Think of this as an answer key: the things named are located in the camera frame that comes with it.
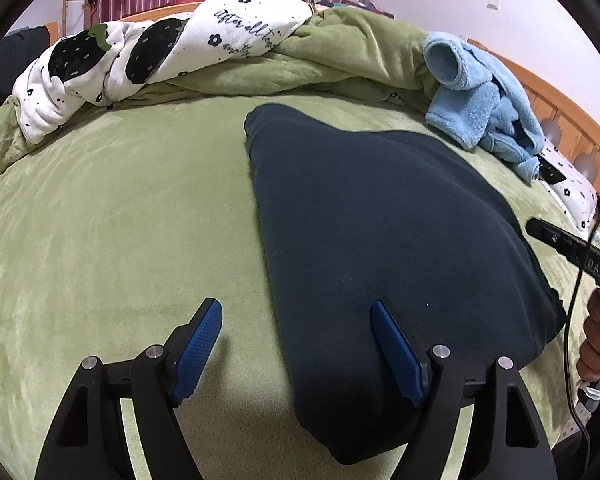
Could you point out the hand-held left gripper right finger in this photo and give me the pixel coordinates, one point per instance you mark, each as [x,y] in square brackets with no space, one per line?
[397,355]

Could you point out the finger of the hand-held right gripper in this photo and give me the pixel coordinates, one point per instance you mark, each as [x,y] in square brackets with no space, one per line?
[547,232]

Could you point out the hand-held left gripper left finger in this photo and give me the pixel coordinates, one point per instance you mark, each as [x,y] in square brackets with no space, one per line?
[197,355]

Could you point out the dark navy sweater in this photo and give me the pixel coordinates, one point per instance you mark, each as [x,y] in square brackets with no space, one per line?
[380,220]

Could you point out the person's right hand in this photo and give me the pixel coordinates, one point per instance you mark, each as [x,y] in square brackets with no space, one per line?
[592,345]

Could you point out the white floral pillow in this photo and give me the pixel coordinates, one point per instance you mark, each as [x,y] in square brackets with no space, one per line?
[575,195]

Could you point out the light blue fleece garment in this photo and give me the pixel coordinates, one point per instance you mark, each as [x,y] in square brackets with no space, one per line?
[475,105]

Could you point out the green fleece bed sheet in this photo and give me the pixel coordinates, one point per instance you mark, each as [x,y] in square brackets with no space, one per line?
[120,220]

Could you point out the crumpled green fleece blanket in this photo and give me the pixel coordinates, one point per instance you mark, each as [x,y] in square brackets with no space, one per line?
[340,50]

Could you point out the grey cloth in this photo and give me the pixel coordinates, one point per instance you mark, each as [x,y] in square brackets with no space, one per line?
[375,4]

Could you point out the white strawberry print quilt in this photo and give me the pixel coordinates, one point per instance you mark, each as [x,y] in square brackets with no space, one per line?
[130,55]

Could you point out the dark cloth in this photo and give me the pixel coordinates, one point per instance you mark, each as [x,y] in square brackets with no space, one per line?
[7,60]

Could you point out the wooden coat rack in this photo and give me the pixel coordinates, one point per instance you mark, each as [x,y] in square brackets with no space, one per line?
[77,5]

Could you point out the white wall switch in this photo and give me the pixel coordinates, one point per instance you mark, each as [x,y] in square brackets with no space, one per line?
[493,2]

